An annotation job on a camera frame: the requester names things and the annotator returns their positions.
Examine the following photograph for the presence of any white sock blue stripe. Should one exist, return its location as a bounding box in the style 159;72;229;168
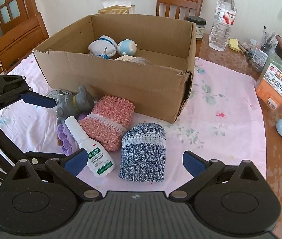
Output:
88;35;118;56

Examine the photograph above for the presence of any blue knitted sleeve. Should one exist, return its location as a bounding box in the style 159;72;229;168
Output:
118;123;167;183

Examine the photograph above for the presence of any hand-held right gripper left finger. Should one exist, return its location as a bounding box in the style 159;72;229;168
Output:
1;149;102;203

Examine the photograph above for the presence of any clear pen holder jar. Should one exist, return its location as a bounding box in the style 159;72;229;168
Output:
252;26;278;72

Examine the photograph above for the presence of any brown wooden desktop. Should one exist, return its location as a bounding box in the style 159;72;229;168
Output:
194;33;282;195

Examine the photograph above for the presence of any plastic jar orange label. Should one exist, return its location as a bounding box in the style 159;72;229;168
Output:
254;52;282;111

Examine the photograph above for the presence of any round blue plush toy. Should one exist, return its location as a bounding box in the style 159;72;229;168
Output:
117;39;138;56

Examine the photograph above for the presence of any clear plastic cup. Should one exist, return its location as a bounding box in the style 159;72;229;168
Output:
131;57;151;65

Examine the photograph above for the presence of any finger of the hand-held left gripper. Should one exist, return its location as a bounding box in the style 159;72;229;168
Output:
0;75;56;125
0;126;68;167

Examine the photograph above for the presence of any purple crochet piece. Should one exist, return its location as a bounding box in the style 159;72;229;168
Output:
56;112;91;155

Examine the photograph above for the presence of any silver tape measure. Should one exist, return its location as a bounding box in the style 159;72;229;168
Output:
46;90;74;102

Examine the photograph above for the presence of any brown cardboard box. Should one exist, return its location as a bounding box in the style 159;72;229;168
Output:
32;14;197;123

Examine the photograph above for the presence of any tan tissue pack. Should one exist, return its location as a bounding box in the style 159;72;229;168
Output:
98;0;136;15

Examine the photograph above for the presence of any clear plastic water bottle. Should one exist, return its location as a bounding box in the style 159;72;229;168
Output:
208;0;237;51

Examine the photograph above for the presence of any white spray bottle green label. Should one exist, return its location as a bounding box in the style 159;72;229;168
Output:
64;116;115;177

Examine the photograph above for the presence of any wooden pencil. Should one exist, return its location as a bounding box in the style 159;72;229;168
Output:
237;41;250;55

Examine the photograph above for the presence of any grey rubber toy figure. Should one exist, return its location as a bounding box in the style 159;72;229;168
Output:
55;85;95;126

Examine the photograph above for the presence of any pink knitted sleeve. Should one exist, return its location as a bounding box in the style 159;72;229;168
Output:
78;95;135;152

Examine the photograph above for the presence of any glass jar black lid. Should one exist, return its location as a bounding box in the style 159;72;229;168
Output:
186;16;207;41

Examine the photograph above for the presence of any white sock blue knit cuff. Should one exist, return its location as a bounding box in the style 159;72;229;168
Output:
98;47;111;60

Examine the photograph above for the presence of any yellow sticky note pad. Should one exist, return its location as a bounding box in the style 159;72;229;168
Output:
228;38;241;53

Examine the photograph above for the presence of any pink floral tablecloth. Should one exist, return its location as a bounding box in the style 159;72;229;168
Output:
0;52;267;197

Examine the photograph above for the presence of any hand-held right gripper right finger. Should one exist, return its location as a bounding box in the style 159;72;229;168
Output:
169;151;270;202

